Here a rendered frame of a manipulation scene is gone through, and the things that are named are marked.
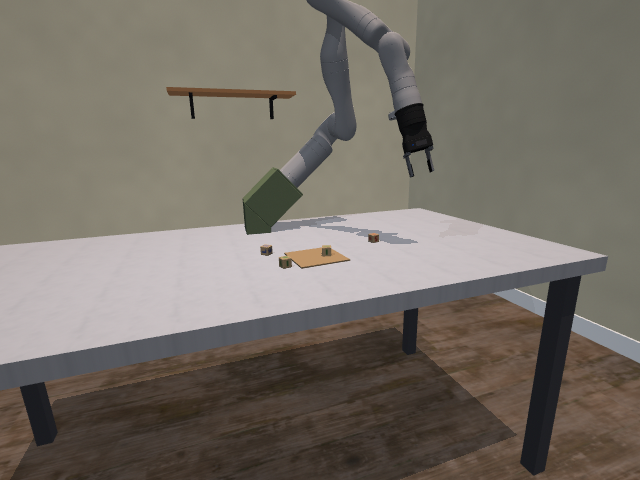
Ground tan square mat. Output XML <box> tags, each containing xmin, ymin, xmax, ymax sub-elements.
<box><xmin>285</xmin><ymin>247</ymin><xmax>350</xmax><ymax>269</ymax></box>

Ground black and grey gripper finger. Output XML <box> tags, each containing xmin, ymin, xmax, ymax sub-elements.
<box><xmin>403</xmin><ymin>152</ymin><xmax>414</xmax><ymax>177</ymax></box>
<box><xmin>425</xmin><ymin>146</ymin><xmax>434</xmax><ymax>172</ymax></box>

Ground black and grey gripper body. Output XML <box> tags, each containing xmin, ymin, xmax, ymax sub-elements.
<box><xmin>388</xmin><ymin>86</ymin><xmax>433</xmax><ymax>154</ymax></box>

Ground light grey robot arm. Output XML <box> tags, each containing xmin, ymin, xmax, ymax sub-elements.
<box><xmin>280</xmin><ymin>0</ymin><xmax>417</xmax><ymax>188</ymax></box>

